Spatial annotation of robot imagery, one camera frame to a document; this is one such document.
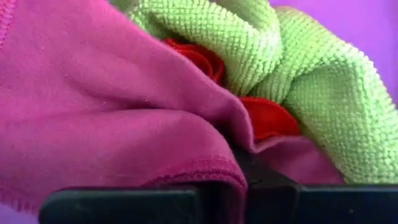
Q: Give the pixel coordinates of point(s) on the magenta cloth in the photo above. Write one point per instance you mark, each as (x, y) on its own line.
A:
(93, 93)

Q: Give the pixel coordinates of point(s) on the green microfiber cloth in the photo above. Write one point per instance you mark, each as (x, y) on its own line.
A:
(326, 109)

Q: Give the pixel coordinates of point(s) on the red cloth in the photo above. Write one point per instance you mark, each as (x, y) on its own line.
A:
(267, 118)

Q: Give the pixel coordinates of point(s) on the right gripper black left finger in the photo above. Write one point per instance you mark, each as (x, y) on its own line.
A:
(118, 207)

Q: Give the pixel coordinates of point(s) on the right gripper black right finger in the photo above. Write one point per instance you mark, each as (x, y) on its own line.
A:
(311, 205)

